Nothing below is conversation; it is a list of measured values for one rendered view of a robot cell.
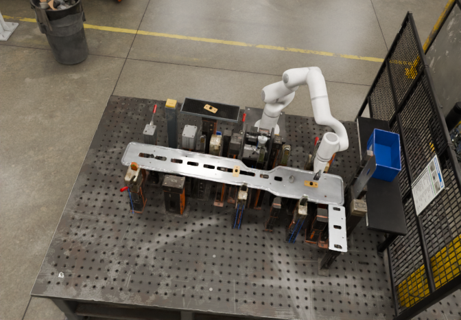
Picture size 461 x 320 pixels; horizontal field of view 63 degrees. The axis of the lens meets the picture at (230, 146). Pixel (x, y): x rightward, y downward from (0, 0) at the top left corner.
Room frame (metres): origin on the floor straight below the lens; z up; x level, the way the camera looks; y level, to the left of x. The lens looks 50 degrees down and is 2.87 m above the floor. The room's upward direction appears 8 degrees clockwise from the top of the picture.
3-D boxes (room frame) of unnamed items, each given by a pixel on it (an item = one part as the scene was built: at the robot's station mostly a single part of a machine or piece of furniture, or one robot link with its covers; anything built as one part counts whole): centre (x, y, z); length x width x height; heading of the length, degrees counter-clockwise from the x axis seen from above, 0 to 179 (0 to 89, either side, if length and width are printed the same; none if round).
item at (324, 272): (0.97, -0.66, 0.84); 0.11 x 0.06 x 0.29; 177
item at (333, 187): (1.37, -0.04, 1.00); 1.38 x 0.22 x 0.02; 87
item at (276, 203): (1.19, -0.32, 0.84); 0.11 x 0.08 x 0.29; 177
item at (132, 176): (1.22, 0.54, 0.88); 0.15 x 0.11 x 0.36; 177
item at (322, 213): (1.17, -0.59, 0.84); 0.11 x 0.10 x 0.28; 177
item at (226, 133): (1.60, 0.03, 0.90); 0.05 x 0.05 x 0.40; 87
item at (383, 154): (1.59, -0.97, 1.09); 0.30 x 0.17 x 0.13; 172
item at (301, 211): (1.15, -0.45, 0.87); 0.12 x 0.09 x 0.35; 177
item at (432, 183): (1.23, -1.07, 1.30); 0.23 x 0.02 x 0.31; 177
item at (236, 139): (1.58, -0.03, 0.89); 0.13 x 0.11 x 0.38; 177
